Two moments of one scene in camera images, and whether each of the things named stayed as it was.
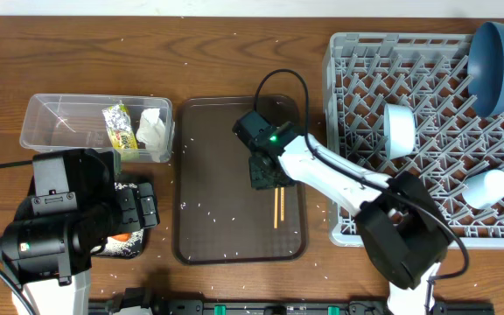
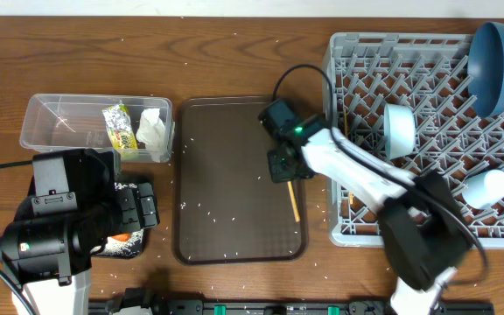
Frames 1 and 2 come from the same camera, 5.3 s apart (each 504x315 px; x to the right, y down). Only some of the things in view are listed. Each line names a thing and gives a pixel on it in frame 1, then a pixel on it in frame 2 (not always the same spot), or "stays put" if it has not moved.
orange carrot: [122, 237] stays put
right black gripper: [258, 180] -> [276, 171]
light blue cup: [486, 189] stays put
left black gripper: [138, 217] stays put
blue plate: [496, 66] stays put
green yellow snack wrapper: [120, 127] stays put
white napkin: [151, 132] stays put
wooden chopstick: [282, 203] -> [350, 195]
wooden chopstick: [276, 208] -> [294, 201]
